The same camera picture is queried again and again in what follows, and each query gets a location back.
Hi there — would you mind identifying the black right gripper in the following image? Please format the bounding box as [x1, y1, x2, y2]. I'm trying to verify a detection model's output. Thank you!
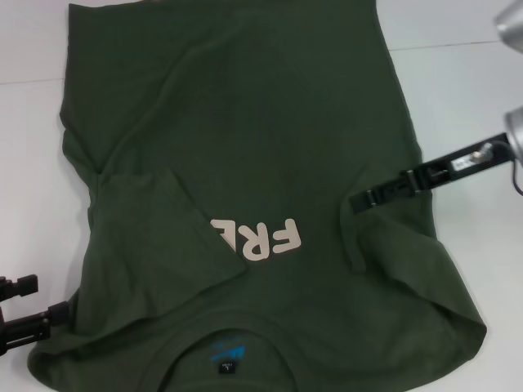
[349, 131, 514, 215]

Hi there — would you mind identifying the dark green FREE! t-shirt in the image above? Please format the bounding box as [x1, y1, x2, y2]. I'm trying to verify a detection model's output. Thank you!
[25, 0, 488, 392]

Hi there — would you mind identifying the silver right wrist depth camera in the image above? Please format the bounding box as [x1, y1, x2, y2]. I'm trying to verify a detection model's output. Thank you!
[493, 0, 523, 54]

